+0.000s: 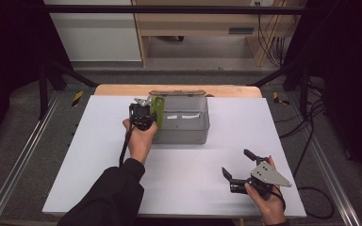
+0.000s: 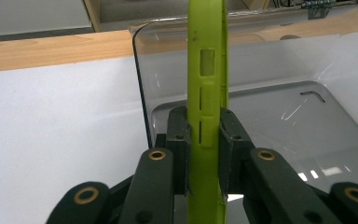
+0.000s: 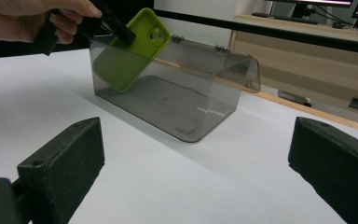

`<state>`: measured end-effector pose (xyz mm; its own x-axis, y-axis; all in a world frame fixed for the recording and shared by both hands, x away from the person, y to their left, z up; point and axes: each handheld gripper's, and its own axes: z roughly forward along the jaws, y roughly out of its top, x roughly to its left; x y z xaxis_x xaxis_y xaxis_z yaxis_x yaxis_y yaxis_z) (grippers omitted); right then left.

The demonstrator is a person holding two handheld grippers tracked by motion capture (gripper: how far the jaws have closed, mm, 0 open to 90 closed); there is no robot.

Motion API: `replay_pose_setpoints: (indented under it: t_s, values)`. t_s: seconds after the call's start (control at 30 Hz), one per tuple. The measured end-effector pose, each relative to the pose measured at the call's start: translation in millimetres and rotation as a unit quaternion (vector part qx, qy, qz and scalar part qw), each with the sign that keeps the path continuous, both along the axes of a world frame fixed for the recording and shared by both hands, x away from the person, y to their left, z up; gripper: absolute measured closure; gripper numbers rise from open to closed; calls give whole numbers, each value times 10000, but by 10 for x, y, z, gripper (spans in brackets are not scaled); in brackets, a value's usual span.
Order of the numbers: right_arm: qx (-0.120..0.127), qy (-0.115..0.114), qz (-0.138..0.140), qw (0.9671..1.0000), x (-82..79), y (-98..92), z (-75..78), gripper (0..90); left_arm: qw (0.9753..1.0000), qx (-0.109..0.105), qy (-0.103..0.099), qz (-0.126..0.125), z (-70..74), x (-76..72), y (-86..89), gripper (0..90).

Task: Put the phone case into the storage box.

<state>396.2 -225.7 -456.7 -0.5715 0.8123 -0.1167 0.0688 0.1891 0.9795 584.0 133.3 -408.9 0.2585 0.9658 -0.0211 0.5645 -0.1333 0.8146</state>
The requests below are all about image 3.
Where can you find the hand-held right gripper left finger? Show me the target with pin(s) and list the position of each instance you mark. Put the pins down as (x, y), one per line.
(63, 169)

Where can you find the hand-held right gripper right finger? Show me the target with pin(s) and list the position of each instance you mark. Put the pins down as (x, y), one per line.
(335, 165)

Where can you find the green phone case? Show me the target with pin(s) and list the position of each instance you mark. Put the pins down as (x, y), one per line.
(121, 67)

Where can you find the transparent grey plastic box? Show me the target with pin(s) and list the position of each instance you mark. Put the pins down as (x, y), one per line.
(180, 102)

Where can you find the light wooden desk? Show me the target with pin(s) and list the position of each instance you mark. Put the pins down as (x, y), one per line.
(307, 71)

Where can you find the white table cover sheet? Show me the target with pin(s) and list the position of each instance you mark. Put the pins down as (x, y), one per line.
(167, 186)

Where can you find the black keyboard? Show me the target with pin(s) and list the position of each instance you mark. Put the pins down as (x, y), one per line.
(284, 18)

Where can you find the computer monitor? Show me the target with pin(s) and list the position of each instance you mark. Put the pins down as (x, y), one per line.
(313, 2)

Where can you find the black horizontal frame bar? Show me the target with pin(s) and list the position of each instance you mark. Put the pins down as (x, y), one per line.
(292, 34)

